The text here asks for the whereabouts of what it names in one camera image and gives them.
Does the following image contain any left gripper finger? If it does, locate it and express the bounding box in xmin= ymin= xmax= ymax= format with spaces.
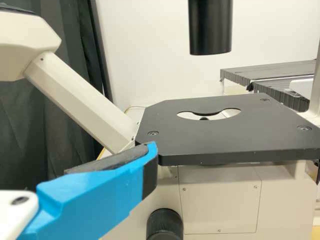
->
xmin=18 ymin=141 xmax=159 ymax=240

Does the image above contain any cream microscope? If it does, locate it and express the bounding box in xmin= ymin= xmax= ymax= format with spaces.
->
xmin=0 ymin=0 xmax=320 ymax=240

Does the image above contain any black platform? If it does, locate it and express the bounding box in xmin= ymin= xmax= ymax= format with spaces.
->
xmin=219 ymin=59 xmax=317 ymax=87
xmin=247 ymin=79 xmax=311 ymax=112

